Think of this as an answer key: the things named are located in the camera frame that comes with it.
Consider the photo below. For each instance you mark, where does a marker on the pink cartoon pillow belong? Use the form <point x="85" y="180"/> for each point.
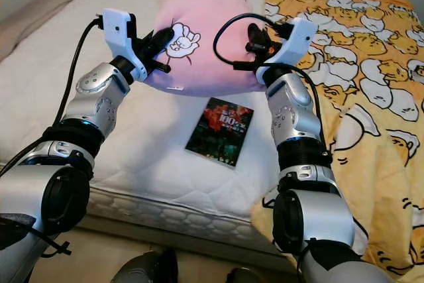
<point x="205" y="11"/>

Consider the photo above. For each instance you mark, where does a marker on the dark red-printed book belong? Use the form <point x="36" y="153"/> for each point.
<point x="218" y="130"/>

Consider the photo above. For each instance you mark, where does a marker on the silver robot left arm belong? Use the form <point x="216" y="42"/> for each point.
<point x="99" y="101"/>

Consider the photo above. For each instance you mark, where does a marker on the white quilted mattress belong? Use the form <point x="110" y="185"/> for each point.
<point x="53" y="111"/>

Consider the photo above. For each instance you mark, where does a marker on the yellow cartoon duck blanket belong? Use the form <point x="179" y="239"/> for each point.
<point x="377" y="64"/>

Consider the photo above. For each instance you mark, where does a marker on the grey robot right leg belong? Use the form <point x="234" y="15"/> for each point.
<point x="245" y="276"/>

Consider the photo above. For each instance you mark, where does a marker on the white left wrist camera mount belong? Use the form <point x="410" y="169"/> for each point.
<point x="118" y="31"/>

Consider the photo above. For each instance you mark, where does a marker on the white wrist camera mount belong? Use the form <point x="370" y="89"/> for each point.
<point x="118" y="31"/>
<point x="298" y="41"/>

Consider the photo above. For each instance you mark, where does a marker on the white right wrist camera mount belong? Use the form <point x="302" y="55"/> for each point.
<point x="298" y="41"/>

